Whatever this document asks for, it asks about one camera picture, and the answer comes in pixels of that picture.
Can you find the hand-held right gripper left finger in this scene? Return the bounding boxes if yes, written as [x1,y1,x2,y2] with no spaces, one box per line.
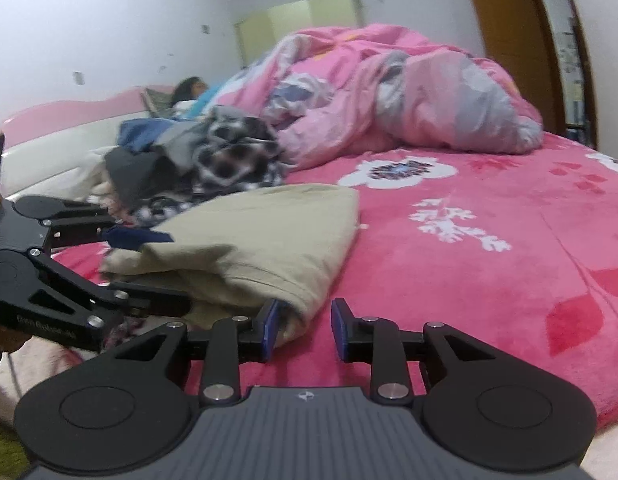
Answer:
[114,299,282,406]

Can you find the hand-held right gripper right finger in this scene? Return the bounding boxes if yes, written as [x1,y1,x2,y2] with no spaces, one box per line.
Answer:
[330,297,494,406]

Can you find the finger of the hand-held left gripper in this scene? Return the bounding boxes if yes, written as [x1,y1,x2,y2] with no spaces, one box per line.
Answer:
[19,247,196,352]
[41,215,172,253]

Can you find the khaki pants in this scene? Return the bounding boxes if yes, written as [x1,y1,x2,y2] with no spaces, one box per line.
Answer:
[99,182,362,343]

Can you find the person's left hand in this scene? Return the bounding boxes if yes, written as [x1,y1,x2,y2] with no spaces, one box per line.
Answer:
[0,327,28,356]

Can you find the dark grey garment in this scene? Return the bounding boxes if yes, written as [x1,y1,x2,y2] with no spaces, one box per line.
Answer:
[104,147,164,211]

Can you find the white cloth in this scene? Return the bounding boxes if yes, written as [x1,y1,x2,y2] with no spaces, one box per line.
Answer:
[81,147,120,211]

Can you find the light grey garment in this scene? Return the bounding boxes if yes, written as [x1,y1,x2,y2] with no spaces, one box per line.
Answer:
[156,122,214,176]

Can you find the blue garment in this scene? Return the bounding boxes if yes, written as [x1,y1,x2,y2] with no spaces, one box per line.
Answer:
[119,119,180,153]

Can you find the black white plaid shirt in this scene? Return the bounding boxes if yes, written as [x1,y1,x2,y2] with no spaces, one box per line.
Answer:
[131,105,290,228]

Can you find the pink white headboard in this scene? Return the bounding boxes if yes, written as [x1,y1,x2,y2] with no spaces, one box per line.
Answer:
[0,85,177,196]

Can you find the green patterned pillow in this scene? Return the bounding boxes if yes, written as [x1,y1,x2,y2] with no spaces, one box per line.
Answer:
[141,87,177,118]

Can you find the teal blanket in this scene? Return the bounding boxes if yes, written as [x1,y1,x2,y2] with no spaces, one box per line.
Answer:
[194,80,230,121]

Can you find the pink floral bed blanket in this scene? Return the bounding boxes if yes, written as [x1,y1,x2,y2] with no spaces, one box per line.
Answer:
[0,132,618,431]

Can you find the pink floral quilt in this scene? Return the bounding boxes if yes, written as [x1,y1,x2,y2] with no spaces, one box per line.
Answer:
[209,22,544,171]

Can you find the pale green wardrobe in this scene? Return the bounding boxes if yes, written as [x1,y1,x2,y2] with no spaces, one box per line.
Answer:
[234,0,364,68]

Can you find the wooden door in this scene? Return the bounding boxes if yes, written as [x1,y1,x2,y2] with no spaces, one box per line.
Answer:
[459,0,564,133]

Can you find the dark door frame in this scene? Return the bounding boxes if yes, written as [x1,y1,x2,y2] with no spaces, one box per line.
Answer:
[556,0,600,151]

